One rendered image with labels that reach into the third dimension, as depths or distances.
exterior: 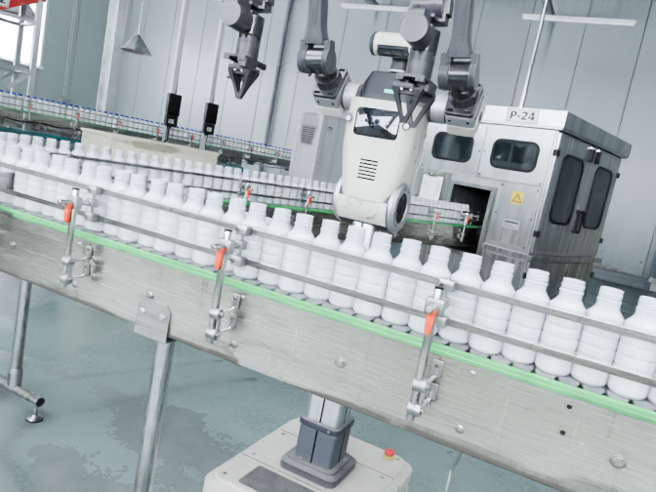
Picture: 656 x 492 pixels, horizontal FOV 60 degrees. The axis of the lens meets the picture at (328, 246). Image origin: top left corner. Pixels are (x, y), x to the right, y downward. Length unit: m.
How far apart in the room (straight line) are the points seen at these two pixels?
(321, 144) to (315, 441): 5.57
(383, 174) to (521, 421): 0.92
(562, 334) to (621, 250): 12.05
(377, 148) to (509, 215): 3.11
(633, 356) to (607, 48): 12.58
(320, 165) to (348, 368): 6.20
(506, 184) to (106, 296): 3.80
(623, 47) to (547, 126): 8.86
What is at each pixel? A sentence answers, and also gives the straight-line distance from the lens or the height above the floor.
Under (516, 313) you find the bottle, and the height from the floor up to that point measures 1.08.
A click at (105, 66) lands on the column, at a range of 12.16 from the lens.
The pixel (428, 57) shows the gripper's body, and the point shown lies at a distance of 1.28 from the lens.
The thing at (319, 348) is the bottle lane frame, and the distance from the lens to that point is 1.15.
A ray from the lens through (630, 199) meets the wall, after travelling 13.07.
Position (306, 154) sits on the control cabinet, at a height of 1.34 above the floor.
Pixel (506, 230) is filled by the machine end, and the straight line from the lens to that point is 4.78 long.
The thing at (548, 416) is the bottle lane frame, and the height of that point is 0.94.
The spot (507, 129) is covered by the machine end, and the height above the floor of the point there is 1.82.
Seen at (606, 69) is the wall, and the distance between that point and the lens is 13.40.
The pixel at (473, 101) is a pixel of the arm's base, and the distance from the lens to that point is 1.74.
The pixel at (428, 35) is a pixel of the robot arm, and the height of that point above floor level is 1.57.
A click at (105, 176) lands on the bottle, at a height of 1.14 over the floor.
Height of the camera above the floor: 1.28
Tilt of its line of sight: 8 degrees down
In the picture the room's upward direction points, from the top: 11 degrees clockwise
